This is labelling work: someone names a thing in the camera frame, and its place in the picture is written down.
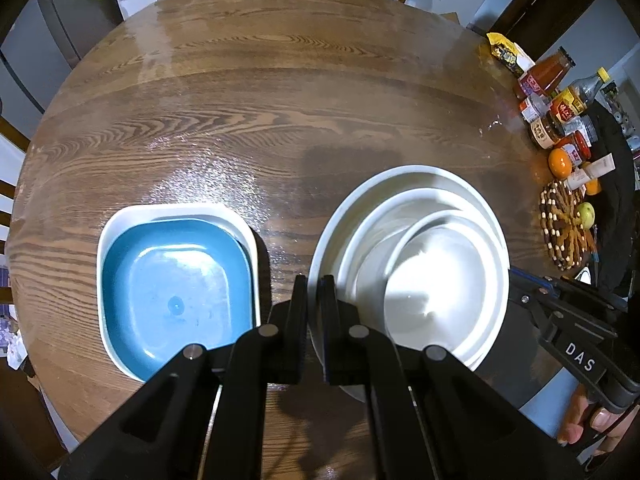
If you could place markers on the blue square plate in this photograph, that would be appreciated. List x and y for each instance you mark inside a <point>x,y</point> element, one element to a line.
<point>170,290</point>

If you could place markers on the yellow snack packet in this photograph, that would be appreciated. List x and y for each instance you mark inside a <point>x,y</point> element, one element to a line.
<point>505,52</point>

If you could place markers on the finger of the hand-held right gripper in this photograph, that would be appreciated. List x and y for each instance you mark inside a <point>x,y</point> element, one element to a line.
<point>535,305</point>
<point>537,279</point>

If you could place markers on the orange-red sauce bottle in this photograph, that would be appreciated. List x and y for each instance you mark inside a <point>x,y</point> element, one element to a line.
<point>547,72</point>

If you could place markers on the beaded wooden trivet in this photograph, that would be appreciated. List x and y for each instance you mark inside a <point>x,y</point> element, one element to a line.
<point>560,240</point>

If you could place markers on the brown sauce jar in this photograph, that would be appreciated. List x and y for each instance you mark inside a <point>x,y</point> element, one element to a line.
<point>544,132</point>

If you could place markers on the cream squeeze tube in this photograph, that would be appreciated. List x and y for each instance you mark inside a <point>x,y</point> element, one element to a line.
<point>592,170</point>

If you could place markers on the wooden chair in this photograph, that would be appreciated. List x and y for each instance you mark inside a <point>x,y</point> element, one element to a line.
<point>10,145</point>

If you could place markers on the clear glass bottle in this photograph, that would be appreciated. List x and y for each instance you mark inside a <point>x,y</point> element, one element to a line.
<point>580,127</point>

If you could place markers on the dark wooden door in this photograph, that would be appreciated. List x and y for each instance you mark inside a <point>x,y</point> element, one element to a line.
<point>550,5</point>

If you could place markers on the small white-capped bottle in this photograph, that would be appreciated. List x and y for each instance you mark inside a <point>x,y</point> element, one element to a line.
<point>534,109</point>

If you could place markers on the black cloth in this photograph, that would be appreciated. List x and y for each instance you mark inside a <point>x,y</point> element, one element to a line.
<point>617,220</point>

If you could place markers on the green apple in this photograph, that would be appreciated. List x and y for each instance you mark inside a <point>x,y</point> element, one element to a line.
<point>585,214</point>

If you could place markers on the grey refrigerator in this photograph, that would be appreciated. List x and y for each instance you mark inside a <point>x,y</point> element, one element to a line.
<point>50,25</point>

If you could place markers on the purple printed package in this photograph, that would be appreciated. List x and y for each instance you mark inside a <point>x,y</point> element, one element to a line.
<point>10,345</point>

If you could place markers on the large white bowl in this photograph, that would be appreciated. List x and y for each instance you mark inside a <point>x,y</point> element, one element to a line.
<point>325,255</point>

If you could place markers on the small white bowl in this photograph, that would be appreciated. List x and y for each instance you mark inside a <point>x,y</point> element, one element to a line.
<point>370,245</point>

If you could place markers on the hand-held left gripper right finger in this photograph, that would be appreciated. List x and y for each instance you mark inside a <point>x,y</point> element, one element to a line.
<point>327,337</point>

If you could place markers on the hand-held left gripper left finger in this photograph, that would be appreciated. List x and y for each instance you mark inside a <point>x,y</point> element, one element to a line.
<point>299,332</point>

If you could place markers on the dark yellow-capped sauce bottle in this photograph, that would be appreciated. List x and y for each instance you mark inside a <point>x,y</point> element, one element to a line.
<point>585,89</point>

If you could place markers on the white ceramic cup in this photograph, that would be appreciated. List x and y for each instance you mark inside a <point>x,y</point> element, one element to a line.
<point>440,285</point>

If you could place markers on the white square plate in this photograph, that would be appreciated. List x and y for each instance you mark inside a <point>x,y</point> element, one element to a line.
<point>175,211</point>

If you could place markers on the red sauce jar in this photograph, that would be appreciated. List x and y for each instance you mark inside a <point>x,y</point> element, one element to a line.
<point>580,149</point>

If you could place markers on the person's right hand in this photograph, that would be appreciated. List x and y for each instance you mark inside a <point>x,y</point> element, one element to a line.
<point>607,422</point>

